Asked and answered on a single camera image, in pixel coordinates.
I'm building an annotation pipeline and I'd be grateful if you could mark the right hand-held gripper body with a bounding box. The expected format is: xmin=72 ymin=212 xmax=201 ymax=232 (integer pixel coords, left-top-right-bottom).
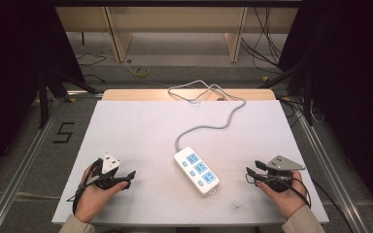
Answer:
xmin=260 ymin=154 xmax=307 ymax=194

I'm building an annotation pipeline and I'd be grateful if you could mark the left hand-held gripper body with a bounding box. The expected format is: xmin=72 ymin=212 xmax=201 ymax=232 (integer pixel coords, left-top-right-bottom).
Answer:
xmin=91 ymin=152 xmax=127 ymax=191

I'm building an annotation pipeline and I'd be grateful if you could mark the person's right hand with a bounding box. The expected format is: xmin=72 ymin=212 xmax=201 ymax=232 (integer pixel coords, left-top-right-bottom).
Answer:
xmin=254 ymin=170 xmax=309 ymax=221

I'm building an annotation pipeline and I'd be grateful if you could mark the person's left hand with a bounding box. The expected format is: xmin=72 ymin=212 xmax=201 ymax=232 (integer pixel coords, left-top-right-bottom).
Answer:
xmin=74 ymin=161 xmax=129 ymax=224

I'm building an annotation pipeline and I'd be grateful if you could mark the white board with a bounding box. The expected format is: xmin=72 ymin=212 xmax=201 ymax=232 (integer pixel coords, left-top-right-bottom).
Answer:
xmin=51 ymin=99 xmax=330 ymax=226

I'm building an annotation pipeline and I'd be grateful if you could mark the white power strip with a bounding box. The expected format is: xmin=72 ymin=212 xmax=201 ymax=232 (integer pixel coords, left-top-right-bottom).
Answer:
xmin=173 ymin=146 xmax=220 ymax=197

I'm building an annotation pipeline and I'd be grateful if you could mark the black metal stand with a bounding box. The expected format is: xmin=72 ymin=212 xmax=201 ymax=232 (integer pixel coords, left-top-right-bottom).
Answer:
xmin=257 ymin=61 xmax=316 ymax=127
xmin=37 ymin=68 xmax=100 ymax=130

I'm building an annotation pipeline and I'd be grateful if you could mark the yellow tape roll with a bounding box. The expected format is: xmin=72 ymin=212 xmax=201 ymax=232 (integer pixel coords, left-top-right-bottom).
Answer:
xmin=133 ymin=65 xmax=151 ymax=79

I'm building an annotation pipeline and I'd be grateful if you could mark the dark curtain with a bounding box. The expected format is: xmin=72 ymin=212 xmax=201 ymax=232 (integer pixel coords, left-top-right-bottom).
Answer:
xmin=0 ymin=0 xmax=85 ymax=189
xmin=277 ymin=0 xmax=373 ymax=225

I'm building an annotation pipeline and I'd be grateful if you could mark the wooden desk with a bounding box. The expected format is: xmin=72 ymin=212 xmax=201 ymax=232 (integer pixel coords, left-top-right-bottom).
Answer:
xmin=54 ymin=6 xmax=301 ymax=64

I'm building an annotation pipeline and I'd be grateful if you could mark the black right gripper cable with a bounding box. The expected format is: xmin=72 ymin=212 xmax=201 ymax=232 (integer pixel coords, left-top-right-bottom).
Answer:
xmin=280 ymin=177 xmax=313 ymax=209

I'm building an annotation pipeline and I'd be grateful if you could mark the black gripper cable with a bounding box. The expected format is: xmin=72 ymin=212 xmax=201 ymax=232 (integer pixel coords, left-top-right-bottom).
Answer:
xmin=66 ymin=158 xmax=104 ymax=216
xmin=280 ymin=177 xmax=313 ymax=209

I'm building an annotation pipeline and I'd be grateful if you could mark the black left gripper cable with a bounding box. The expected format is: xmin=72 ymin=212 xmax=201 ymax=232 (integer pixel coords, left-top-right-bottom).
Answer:
xmin=66 ymin=158 xmax=104 ymax=216

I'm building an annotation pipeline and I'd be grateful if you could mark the aluminium rail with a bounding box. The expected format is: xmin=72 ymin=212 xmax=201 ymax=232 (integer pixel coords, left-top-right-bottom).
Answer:
xmin=0 ymin=96 xmax=66 ymax=233
xmin=294 ymin=109 xmax=371 ymax=233

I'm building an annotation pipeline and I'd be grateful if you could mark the grey power strip cable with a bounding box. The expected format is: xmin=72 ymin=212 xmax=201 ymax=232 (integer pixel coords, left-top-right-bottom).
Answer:
xmin=167 ymin=80 xmax=247 ymax=151

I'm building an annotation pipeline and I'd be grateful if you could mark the long black cable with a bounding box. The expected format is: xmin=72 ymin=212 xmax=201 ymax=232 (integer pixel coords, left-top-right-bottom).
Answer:
xmin=310 ymin=177 xmax=356 ymax=233

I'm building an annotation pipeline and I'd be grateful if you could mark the white floor cable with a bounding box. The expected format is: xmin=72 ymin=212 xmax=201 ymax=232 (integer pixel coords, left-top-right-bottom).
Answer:
xmin=124 ymin=61 xmax=180 ymax=89

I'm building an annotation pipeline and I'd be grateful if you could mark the thin black floor cable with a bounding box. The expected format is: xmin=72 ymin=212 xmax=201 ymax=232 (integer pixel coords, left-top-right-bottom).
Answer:
xmin=75 ymin=52 xmax=108 ymax=83

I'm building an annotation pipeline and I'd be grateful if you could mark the bundle of black cables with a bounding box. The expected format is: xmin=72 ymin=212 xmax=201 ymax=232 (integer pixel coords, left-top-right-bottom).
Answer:
xmin=240 ymin=6 xmax=289 ymax=75

